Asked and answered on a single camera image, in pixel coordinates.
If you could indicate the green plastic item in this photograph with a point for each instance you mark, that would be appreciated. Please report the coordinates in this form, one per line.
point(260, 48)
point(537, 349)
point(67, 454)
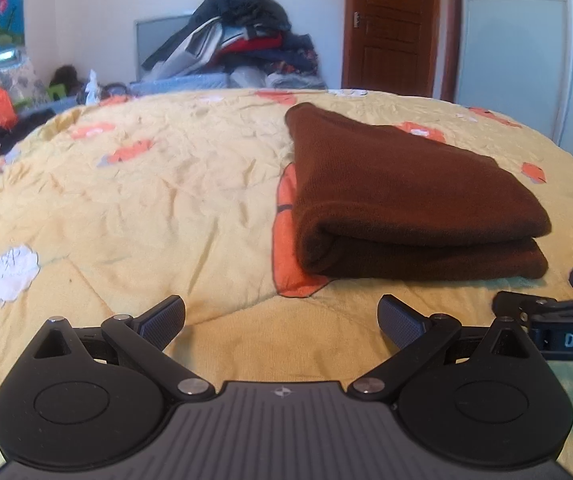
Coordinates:
point(59, 92)

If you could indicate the yellow printed quilt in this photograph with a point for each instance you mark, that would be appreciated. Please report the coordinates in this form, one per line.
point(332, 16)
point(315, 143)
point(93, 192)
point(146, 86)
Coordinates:
point(166, 185)

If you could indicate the brown wooden door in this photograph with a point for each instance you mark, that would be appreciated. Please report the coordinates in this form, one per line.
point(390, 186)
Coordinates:
point(396, 30)

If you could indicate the white crumpled bag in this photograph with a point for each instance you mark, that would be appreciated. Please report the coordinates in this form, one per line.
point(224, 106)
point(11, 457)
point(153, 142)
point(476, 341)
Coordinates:
point(90, 90)

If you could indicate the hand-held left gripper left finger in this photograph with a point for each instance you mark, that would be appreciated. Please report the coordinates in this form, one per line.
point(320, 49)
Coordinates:
point(159, 317)

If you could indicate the dark plush toy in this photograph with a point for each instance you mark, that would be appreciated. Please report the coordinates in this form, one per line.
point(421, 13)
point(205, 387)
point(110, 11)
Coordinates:
point(66, 75)

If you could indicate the white wardrobe with floral border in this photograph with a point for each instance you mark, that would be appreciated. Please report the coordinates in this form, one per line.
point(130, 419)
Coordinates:
point(516, 60)

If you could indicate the black cloth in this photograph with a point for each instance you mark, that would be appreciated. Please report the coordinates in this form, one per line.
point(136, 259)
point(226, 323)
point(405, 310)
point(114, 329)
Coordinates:
point(21, 130)

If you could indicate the pile of clothes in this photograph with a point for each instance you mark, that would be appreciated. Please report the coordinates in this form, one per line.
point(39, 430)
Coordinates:
point(246, 35)

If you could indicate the blue quilted blanket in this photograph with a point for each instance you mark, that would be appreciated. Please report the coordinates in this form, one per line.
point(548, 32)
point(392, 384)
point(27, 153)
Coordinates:
point(181, 85)

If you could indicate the black round item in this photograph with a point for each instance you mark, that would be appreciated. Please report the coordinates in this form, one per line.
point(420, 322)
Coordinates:
point(116, 89)

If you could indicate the grey framed panel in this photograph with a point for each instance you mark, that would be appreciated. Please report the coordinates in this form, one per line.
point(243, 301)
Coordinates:
point(154, 40)

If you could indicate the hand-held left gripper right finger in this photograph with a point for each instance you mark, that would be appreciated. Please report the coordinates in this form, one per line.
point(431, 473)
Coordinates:
point(401, 321)

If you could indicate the brown knit sweater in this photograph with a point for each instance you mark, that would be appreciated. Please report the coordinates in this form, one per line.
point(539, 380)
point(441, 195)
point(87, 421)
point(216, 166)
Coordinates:
point(396, 200)

